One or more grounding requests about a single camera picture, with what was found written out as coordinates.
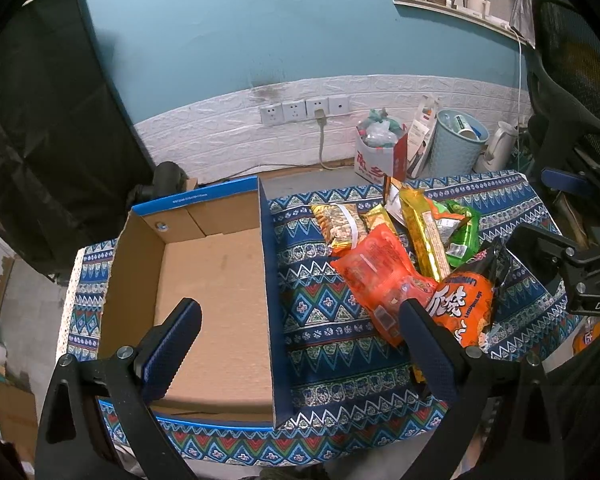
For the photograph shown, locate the orange black noodle bag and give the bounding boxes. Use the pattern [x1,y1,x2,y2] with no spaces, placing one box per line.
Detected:
[425,237,512,351]

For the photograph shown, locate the red-orange snack bag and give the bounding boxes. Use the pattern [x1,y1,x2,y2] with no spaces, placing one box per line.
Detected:
[332,224,438,348]

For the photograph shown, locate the orange green snack bag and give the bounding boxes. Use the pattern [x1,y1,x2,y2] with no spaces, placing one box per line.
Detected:
[427,198,468,247]

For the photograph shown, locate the long yellow snack pack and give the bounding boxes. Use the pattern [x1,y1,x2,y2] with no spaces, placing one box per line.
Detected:
[399,186,451,282]

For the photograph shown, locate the white electric kettle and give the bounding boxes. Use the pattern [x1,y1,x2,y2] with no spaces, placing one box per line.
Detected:
[474,122,518,174]

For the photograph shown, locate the cardboard box blue rim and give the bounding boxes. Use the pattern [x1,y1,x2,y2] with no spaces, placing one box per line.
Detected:
[97,177,294,427]

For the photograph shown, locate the light blue waste bin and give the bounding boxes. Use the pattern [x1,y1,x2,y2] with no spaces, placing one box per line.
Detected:
[427,108,490,178]

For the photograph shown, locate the clear peanut snack bag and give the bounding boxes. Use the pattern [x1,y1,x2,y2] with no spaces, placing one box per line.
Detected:
[311,203,367,257]

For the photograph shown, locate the black mesh office chair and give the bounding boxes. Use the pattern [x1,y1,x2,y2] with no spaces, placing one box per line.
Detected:
[524,0,600,224]

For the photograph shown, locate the white flat package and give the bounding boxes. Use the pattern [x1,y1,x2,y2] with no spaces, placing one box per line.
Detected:
[406,94,440,179]

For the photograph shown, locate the red white paper bag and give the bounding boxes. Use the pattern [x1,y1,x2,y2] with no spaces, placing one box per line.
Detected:
[354,108,407,184]

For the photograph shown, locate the black hanging cloth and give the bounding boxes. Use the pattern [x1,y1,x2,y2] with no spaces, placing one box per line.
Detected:
[0,0,154,275]

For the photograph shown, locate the white wall socket strip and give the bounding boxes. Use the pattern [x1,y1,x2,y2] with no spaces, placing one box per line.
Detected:
[259,94,352,126]

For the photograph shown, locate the white plug with cable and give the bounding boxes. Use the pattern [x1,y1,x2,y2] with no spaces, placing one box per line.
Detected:
[315,108,355,171]

